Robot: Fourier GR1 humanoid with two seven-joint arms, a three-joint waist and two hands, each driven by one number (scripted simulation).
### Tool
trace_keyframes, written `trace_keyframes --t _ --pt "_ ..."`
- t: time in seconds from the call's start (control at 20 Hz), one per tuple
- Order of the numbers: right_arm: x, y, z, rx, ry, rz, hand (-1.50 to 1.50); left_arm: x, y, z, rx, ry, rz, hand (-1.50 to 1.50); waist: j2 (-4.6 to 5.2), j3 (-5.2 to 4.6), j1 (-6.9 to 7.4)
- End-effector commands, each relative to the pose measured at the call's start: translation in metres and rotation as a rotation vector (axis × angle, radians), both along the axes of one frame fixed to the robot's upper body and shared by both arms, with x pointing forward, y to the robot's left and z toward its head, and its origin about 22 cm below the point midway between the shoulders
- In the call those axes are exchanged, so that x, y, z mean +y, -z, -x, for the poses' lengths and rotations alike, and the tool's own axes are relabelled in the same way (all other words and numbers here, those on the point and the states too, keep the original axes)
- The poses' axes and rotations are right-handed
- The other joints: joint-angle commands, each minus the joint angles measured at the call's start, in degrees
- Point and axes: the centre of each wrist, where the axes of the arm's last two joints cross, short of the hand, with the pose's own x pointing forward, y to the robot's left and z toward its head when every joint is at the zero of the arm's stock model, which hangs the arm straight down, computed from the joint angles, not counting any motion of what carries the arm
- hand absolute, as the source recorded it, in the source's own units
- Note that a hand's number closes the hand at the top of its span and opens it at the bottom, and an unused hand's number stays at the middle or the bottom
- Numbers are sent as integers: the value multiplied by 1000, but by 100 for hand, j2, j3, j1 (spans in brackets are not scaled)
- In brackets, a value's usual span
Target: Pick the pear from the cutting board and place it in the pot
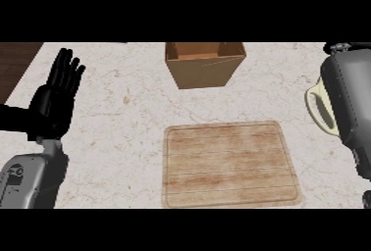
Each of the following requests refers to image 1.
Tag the brown open wooden box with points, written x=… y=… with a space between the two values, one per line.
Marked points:
x=206 y=70

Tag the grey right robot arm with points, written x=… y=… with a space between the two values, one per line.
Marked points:
x=349 y=94

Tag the cream pot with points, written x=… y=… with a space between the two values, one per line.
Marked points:
x=323 y=109

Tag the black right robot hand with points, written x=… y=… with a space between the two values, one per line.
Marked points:
x=358 y=45

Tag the wooden cutting board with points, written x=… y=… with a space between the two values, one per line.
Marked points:
x=228 y=165

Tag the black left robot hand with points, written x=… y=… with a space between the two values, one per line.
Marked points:
x=54 y=108

